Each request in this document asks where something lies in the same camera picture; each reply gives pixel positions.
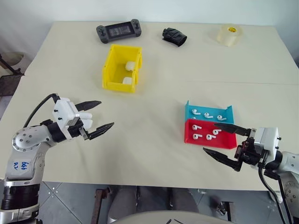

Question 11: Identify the crumpled black pouch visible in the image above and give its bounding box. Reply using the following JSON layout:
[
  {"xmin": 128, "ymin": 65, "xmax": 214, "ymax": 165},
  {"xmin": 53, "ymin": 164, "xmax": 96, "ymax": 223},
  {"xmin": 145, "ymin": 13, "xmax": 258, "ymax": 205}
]
[{"xmin": 161, "ymin": 27, "xmax": 188, "ymax": 48}]

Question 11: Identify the blue plastic tray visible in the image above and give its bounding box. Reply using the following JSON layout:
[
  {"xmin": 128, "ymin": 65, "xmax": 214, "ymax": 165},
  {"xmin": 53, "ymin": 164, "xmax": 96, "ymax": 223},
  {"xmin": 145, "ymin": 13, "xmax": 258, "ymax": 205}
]
[{"xmin": 183, "ymin": 100, "xmax": 235, "ymax": 124}]

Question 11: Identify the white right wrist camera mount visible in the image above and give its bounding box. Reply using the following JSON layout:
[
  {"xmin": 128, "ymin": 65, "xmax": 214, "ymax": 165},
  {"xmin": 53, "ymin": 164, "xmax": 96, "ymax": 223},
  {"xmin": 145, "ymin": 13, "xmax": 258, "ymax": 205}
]
[{"xmin": 253, "ymin": 126, "xmax": 281, "ymax": 164}]

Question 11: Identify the white bucket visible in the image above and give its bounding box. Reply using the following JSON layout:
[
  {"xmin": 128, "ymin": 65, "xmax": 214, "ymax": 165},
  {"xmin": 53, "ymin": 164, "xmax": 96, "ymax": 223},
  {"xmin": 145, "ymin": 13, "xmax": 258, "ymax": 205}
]
[{"xmin": 0, "ymin": 51, "xmax": 25, "ymax": 76}]

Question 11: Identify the dark metal stand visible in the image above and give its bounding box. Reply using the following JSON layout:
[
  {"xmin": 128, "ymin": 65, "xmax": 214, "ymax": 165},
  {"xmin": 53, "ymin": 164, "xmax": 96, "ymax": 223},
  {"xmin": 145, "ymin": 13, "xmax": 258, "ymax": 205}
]
[{"xmin": 0, "ymin": 53, "xmax": 25, "ymax": 97}]

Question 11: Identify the rusty metal bracket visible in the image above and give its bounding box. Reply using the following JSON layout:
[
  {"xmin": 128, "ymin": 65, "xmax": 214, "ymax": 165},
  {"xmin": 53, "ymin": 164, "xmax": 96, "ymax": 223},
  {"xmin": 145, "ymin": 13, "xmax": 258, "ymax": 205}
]
[{"xmin": 94, "ymin": 187, "xmax": 111, "ymax": 224}]

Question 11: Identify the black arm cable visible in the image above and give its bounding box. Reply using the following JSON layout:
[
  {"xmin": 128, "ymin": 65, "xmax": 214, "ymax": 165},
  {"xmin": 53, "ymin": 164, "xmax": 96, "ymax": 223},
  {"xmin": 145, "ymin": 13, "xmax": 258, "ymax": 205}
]
[
  {"xmin": 257, "ymin": 163, "xmax": 294, "ymax": 224},
  {"xmin": 22, "ymin": 93, "xmax": 59, "ymax": 129}
]

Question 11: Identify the yellow plastic bin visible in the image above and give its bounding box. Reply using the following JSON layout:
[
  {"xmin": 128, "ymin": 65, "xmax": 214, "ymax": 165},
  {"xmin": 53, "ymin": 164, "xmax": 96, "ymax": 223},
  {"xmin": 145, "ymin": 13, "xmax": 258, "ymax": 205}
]
[{"xmin": 101, "ymin": 44, "xmax": 143, "ymax": 93}]

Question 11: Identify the black handheld game console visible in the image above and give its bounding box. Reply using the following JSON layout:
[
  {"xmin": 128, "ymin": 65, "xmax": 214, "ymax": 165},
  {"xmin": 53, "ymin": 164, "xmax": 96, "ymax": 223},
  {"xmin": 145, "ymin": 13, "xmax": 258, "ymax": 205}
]
[{"xmin": 95, "ymin": 18, "xmax": 142, "ymax": 44}]

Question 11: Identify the red plastic tray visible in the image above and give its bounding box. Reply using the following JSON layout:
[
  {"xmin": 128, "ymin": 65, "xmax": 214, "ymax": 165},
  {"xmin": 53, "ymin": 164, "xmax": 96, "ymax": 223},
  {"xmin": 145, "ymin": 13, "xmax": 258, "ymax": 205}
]
[{"xmin": 183, "ymin": 119, "xmax": 238, "ymax": 149}]

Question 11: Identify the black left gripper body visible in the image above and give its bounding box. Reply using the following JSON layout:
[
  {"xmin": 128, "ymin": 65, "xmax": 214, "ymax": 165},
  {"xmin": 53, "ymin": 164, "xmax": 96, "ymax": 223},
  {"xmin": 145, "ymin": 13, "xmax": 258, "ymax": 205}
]
[{"xmin": 66, "ymin": 116, "xmax": 91, "ymax": 142}]

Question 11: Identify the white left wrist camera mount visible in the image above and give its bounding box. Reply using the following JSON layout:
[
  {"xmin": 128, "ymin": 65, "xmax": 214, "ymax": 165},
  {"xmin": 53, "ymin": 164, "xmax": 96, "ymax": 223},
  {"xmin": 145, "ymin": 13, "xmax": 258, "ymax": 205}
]
[{"xmin": 53, "ymin": 97, "xmax": 81, "ymax": 141}]

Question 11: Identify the small metal bracket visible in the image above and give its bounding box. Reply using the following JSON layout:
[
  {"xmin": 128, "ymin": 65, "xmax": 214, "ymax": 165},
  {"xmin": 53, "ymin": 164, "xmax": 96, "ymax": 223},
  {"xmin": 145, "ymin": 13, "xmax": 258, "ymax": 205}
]
[{"xmin": 215, "ymin": 201, "xmax": 235, "ymax": 220}]

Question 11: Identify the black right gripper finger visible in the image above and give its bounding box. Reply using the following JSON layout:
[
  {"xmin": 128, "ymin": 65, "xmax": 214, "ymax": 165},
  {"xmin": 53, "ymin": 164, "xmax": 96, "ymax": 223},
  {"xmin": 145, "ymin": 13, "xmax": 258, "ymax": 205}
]
[
  {"xmin": 213, "ymin": 122, "xmax": 252, "ymax": 137},
  {"xmin": 202, "ymin": 147, "xmax": 244, "ymax": 172}
]

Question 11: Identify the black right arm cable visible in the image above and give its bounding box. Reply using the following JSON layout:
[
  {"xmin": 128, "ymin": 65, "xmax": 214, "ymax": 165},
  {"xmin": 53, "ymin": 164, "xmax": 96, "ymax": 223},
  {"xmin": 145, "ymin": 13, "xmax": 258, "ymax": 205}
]
[{"xmin": 257, "ymin": 163, "xmax": 294, "ymax": 224}]

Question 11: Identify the white earbud case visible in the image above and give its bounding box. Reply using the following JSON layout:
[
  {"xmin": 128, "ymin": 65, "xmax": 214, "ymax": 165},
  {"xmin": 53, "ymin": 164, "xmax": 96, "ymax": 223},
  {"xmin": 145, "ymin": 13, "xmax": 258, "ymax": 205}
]
[{"xmin": 78, "ymin": 112, "xmax": 94, "ymax": 129}]

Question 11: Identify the clear tape roll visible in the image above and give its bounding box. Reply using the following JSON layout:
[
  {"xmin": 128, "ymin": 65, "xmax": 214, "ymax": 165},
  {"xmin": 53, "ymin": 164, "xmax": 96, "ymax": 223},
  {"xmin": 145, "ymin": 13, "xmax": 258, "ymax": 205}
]
[{"xmin": 215, "ymin": 23, "xmax": 244, "ymax": 48}]

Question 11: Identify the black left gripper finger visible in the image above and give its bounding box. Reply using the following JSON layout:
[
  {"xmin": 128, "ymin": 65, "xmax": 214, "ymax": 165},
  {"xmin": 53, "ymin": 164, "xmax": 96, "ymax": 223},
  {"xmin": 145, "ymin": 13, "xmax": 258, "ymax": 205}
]
[
  {"xmin": 84, "ymin": 122, "xmax": 115, "ymax": 141},
  {"xmin": 76, "ymin": 100, "xmax": 103, "ymax": 112}
]

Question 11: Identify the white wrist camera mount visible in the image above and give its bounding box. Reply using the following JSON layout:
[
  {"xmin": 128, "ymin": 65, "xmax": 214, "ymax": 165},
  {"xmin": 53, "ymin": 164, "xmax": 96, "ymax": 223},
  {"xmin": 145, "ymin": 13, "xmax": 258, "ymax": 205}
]
[
  {"xmin": 53, "ymin": 97, "xmax": 81, "ymax": 141},
  {"xmin": 253, "ymin": 126, "xmax": 281, "ymax": 164}
]

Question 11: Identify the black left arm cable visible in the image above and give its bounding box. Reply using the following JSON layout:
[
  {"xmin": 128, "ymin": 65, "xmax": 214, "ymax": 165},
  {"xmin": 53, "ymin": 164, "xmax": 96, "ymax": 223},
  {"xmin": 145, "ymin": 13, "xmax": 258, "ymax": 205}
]
[{"xmin": 22, "ymin": 93, "xmax": 59, "ymax": 129}]

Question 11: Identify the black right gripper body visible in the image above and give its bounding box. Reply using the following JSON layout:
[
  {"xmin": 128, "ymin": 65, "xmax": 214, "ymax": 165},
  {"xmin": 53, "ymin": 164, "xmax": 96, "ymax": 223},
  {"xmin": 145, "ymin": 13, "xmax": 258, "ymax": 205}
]
[{"xmin": 234, "ymin": 128, "xmax": 269, "ymax": 168}]

